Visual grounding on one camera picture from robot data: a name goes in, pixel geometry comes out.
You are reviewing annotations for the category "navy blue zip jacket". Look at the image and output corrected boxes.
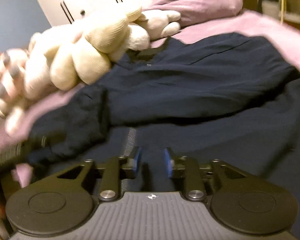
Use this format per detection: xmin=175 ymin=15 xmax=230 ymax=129
xmin=27 ymin=32 xmax=300 ymax=233

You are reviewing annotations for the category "pink paw plush toy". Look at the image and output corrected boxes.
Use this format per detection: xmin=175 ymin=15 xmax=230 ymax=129
xmin=0 ymin=48 xmax=29 ymax=136

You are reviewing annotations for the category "cream plush toy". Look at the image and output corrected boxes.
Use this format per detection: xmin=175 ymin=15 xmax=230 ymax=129
xmin=24 ymin=3 xmax=181 ymax=100

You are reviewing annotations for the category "pink fuzzy bed blanket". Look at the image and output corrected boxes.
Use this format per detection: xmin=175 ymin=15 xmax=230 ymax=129
xmin=0 ymin=9 xmax=300 ymax=188

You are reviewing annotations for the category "pink pillow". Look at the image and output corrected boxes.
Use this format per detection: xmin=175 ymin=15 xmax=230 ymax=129
xmin=143 ymin=0 xmax=243 ymax=27

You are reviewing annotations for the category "white waste bin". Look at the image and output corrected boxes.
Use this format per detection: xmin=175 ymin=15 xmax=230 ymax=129
xmin=261 ymin=0 xmax=280 ymax=21

